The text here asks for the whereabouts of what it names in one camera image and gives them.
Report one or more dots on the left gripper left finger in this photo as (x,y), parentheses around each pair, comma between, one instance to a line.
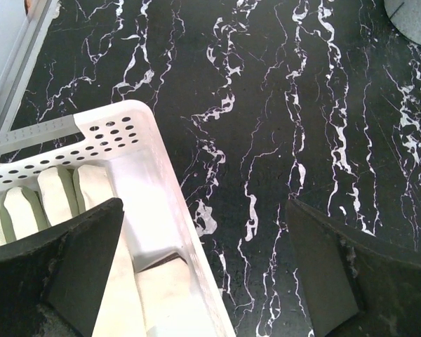
(52,282)

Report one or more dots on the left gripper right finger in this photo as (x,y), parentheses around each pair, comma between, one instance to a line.
(354,284)

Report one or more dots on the white grey work glove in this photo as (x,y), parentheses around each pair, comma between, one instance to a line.
(62,195)

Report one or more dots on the white perforated storage basket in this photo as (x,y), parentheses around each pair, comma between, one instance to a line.
(125,139)

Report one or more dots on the grey metal bucket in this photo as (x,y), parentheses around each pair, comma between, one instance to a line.
(405,15)

